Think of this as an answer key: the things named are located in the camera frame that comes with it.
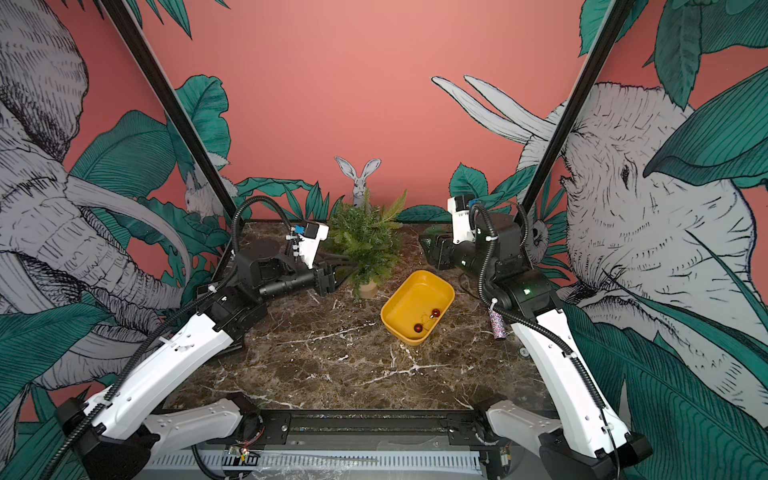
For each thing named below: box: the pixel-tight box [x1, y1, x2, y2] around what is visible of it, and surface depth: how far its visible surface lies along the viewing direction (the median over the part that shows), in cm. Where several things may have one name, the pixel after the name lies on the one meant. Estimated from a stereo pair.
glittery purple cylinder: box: [488, 308, 507, 339], surface depth 92 cm
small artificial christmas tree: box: [325, 190, 405, 299], surface depth 76 cm
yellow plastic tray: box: [380, 270, 455, 346], surface depth 97 cm
